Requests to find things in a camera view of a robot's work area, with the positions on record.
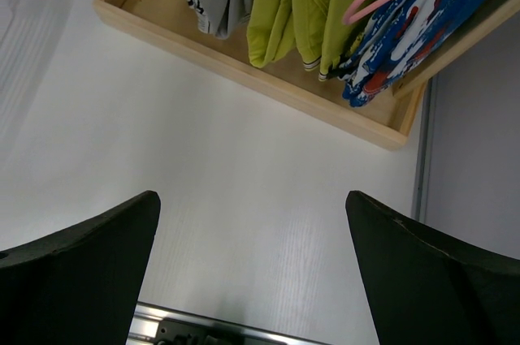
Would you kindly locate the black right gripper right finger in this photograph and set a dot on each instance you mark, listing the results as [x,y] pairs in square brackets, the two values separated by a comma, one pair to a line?
[426,287]

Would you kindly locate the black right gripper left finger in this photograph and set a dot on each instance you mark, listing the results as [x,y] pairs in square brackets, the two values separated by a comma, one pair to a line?
[79,285]

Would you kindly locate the blue white red trousers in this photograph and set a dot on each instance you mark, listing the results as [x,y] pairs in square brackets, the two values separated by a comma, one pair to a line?
[398,37]

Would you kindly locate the lime green trousers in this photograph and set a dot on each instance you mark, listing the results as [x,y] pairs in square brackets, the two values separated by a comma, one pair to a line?
[312,27]

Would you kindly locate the wooden clothes rack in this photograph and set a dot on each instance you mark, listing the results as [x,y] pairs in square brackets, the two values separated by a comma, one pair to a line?
[386,121]

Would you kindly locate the aluminium rail base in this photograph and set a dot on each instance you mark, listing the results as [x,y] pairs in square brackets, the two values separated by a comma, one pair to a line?
[152,324]

